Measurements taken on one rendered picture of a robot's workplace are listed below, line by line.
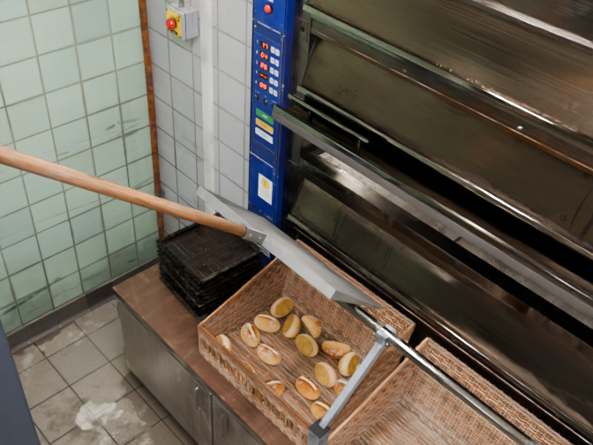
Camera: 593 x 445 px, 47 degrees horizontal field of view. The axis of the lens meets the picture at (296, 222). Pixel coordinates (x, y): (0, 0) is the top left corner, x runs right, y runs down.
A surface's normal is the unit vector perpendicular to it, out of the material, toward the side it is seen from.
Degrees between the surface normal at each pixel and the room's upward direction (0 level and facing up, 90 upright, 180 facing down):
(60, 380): 0
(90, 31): 90
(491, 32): 70
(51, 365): 0
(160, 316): 0
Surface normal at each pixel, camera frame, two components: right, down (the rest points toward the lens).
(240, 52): -0.72, 0.41
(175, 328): 0.07, -0.76
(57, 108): 0.69, 0.50
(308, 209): -0.66, 0.12
